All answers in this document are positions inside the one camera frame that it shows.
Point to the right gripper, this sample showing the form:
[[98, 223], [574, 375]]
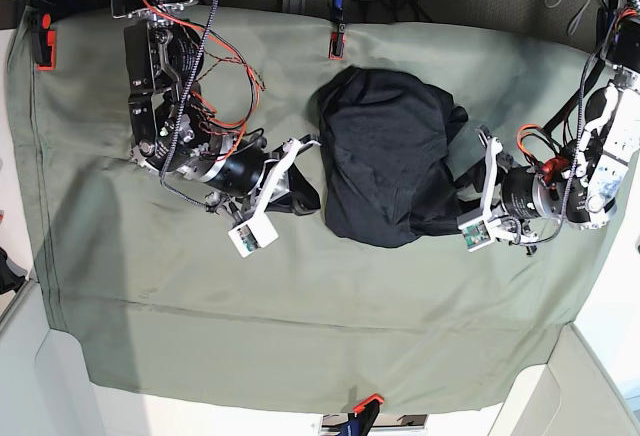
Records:
[[253, 181]]

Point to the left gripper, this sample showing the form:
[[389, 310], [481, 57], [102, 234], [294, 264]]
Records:
[[507, 193]]

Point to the black long-sleeve T-shirt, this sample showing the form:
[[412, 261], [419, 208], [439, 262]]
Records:
[[385, 138]]

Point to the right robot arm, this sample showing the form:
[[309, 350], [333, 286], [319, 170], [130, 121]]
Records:
[[176, 131]]

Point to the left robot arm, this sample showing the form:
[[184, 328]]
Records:
[[573, 165]]

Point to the green table cloth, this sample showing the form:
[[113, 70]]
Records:
[[162, 303]]

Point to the orange black bottom clamp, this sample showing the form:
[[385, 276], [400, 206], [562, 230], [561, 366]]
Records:
[[362, 418]]

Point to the orange black clamp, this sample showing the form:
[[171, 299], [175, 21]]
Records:
[[43, 41], [362, 418]]

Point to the orange black left clamp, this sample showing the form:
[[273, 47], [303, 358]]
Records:
[[43, 41]]

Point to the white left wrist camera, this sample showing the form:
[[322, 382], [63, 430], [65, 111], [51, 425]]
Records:
[[475, 231]]

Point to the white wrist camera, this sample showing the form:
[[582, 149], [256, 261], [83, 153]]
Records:
[[256, 233], [475, 231]]

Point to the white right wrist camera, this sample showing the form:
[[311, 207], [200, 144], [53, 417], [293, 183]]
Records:
[[256, 233]]

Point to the blue handled top clamp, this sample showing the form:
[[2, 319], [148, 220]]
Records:
[[337, 40]]

